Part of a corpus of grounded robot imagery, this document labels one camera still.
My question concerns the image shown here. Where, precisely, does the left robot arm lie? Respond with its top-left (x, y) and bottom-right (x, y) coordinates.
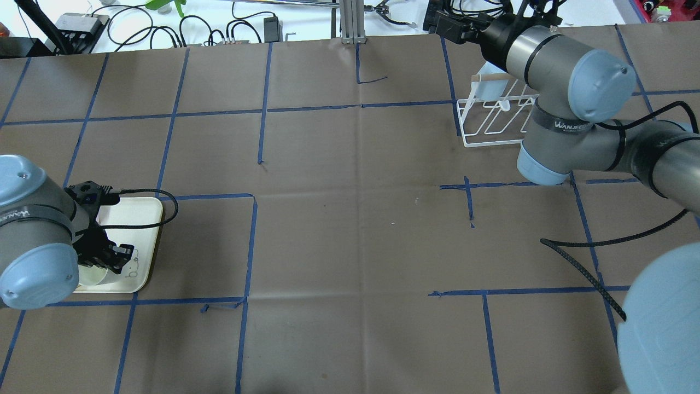
top-left (1, 154), bottom-right (133, 310)

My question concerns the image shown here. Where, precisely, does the aluminium frame post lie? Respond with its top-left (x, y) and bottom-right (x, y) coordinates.
top-left (339, 0), bottom-right (367, 44)

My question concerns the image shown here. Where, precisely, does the light blue cup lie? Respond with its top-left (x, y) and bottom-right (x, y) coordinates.
top-left (469, 62), bottom-right (519, 102)

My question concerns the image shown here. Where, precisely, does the cream white cup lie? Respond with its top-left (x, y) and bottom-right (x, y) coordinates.
top-left (78, 265), bottom-right (125, 287)

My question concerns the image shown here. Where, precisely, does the black power adapter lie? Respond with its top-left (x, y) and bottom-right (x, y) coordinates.
top-left (263, 16), bottom-right (282, 43)

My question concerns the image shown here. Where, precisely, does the white wire cup rack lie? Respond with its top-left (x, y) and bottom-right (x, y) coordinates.
top-left (457, 80), bottom-right (539, 148)

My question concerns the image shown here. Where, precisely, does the brown paper table cover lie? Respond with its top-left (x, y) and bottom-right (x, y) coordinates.
top-left (1, 35), bottom-right (681, 393)

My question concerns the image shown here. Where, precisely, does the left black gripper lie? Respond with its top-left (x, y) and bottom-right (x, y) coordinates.
top-left (73, 230), bottom-right (135, 275)

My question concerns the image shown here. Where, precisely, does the cream serving tray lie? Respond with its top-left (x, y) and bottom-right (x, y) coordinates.
top-left (74, 197), bottom-right (164, 293)

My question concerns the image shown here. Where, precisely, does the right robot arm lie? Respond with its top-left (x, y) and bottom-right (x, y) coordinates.
top-left (424, 1), bottom-right (699, 393)

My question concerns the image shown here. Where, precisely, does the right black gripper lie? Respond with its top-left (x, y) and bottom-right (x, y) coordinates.
top-left (435, 10), bottom-right (515, 47)

